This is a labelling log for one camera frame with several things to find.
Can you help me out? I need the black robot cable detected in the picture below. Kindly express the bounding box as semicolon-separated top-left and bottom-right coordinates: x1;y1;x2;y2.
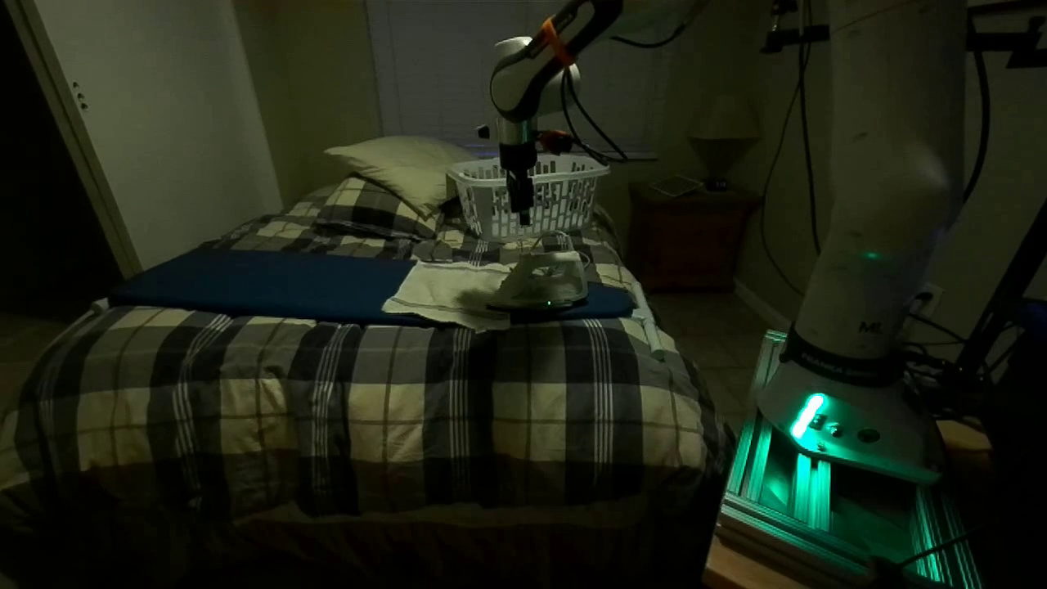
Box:
959;45;996;208

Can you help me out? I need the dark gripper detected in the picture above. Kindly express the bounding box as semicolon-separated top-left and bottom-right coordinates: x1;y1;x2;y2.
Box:
493;113;541;229

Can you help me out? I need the plaid covered bed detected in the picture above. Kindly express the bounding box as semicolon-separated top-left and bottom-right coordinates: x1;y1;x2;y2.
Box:
0;176;733;531

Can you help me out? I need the blue ironing mat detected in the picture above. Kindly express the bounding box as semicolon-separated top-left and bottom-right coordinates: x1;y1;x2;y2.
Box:
107;250;639;327

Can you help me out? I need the brown wooden nightstand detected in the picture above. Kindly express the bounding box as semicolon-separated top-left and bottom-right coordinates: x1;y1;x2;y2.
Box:
629;176;761;293

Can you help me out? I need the white cloth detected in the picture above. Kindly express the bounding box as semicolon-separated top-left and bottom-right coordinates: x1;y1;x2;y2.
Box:
380;254;530;334

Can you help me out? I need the white door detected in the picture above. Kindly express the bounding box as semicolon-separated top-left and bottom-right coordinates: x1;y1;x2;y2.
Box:
6;0;286;279

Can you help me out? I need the table lamp with shade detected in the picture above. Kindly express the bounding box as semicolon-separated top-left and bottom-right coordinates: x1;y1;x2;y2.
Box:
684;101;758;195

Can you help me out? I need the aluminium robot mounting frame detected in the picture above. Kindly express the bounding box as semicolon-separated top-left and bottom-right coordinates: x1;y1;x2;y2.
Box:
715;324;988;589

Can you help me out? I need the white plastic laundry basket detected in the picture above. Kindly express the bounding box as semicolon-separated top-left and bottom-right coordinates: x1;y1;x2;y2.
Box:
444;151;611;241

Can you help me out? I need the cream pillow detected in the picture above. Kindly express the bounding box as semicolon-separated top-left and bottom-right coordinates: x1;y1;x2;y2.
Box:
320;130;478;219

